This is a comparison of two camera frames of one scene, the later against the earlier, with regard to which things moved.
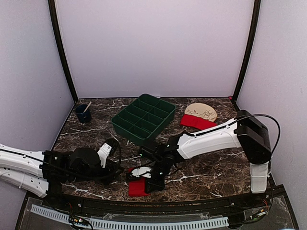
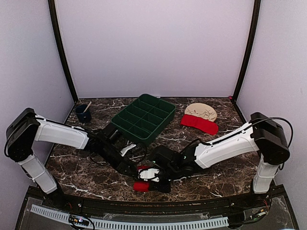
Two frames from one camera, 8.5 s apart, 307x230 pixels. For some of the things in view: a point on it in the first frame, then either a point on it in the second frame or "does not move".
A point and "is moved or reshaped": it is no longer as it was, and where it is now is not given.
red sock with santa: [136, 185] is moved or reshaped
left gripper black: [111, 168] → [123, 165]
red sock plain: [195, 122] does not move
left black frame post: [52, 5] does not move
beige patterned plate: [202, 110] does not move
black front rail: [174, 206] does not move
